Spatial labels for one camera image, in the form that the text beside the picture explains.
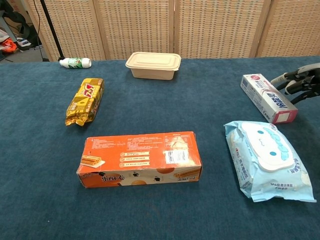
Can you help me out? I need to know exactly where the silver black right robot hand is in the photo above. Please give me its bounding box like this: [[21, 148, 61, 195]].
[[270, 62, 320, 106]]

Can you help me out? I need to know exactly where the white toothpaste box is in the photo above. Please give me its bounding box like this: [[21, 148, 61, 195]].
[[240, 73, 299, 125]]

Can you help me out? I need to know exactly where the beige lidded lunch box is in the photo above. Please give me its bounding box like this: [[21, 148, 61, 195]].
[[125, 51, 182, 81]]

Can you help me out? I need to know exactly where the orange biscuit box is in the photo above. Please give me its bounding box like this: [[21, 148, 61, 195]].
[[76, 130, 203, 189]]

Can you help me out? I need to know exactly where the woven rattan screen panel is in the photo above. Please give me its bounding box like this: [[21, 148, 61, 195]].
[[256, 0, 320, 58], [173, 0, 272, 60], [23, 0, 107, 62], [93, 0, 179, 61]]

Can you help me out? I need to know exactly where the light blue wet wipes pack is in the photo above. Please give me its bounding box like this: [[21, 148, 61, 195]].
[[223, 120, 317, 203]]

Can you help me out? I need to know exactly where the blue felt table mat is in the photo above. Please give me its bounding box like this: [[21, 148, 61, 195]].
[[0, 55, 320, 240]]

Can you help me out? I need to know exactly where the gold snack packet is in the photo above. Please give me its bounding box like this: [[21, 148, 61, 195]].
[[64, 77, 105, 127]]

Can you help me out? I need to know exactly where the small white green bottle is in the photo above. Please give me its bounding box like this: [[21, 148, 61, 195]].
[[59, 57, 92, 69]]

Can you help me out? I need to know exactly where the black tripod stand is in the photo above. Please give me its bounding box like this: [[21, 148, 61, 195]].
[[39, 0, 64, 62]]

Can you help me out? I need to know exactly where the orange plastic bag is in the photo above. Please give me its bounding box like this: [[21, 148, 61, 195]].
[[0, 37, 18, 55]]

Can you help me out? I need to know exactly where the thin black floor cable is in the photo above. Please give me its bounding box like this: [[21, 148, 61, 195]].
[[32, 0, 45, 50]]

